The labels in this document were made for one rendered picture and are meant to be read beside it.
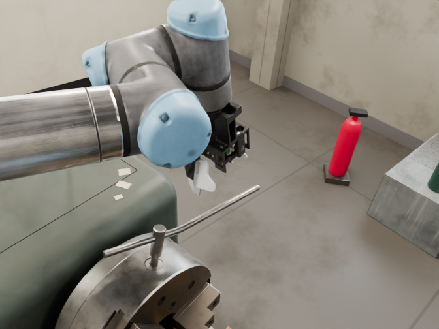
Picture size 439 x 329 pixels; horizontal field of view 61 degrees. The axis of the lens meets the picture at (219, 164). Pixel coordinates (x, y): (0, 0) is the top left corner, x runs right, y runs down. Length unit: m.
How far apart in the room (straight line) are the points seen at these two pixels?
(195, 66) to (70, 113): 0.20
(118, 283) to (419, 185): 2.15
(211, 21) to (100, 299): 0.49
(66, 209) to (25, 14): 2.95
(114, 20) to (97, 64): 3.50
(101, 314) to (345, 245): 2.00
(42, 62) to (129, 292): 3.25
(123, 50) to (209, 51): 0.11
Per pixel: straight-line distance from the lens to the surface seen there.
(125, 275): 0.71
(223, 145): 0.62
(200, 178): 0.67
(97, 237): 0.77
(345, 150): 2.78
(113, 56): 0.48
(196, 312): 0.81
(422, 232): 2.65
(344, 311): 2.23
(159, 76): 0.40
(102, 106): 0.36
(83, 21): 3.84
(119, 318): 0.69
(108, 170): 0.89
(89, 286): 0.73
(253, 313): 2.10
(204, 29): 0.48
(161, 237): 0.66
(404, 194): 2.56
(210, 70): 0.52
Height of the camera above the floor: 1.81
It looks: 39 degrees down
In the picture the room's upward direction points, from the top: 4 degrees clockwise
